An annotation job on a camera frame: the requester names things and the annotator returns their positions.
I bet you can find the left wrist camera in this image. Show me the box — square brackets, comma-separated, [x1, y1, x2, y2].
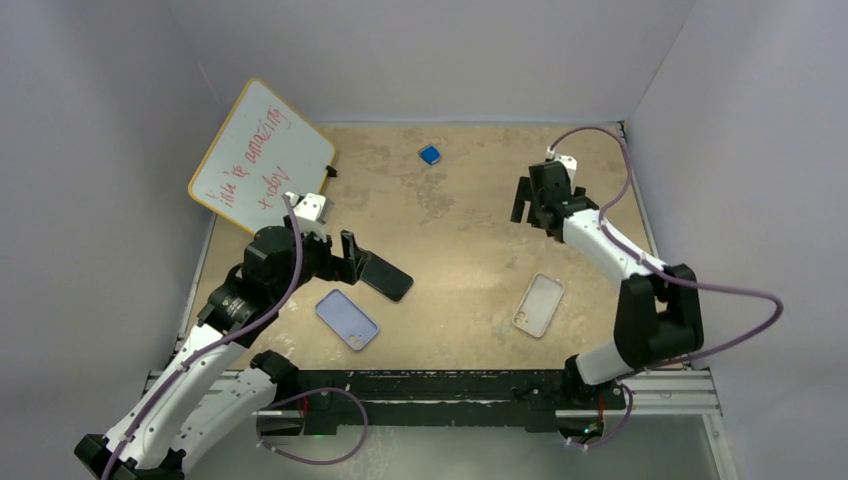
[286, 192, 334, 231]

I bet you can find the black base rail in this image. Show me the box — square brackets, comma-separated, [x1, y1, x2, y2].
[273, 369, 627, 435]

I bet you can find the white phone case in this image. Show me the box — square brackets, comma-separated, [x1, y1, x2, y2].
[512, 273, 564, 338]

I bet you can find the blue eraser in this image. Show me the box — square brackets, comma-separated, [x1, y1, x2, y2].
[418, 145, 442, 165]

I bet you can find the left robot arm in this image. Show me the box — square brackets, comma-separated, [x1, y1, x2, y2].
[74, 224, 372, 479]

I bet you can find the whiteboard with yellow frame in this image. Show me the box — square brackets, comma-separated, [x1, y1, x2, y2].
[188, 78, 336, 233]

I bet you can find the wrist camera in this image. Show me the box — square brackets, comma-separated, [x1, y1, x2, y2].
[545, 149, 578, 179]
[286, 192, 334, 231]

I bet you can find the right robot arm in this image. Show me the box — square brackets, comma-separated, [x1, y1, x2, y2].
[510, 159, 704, 407]

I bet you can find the aluminium frame rail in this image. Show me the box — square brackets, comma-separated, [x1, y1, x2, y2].
[623, 370, 721, 416]

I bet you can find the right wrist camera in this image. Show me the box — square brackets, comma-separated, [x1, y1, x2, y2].
[545, 149, 578, 179]

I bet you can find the lavender phone case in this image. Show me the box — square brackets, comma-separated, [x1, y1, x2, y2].
[315, 289, 379, 351]

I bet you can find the black phone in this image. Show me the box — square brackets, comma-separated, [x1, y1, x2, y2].
[360, 254, 414, 302]

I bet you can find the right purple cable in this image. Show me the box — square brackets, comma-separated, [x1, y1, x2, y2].
[548, 125, 785, 372]

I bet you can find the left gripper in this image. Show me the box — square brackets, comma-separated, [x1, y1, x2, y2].
[272, 214, 369, 302]

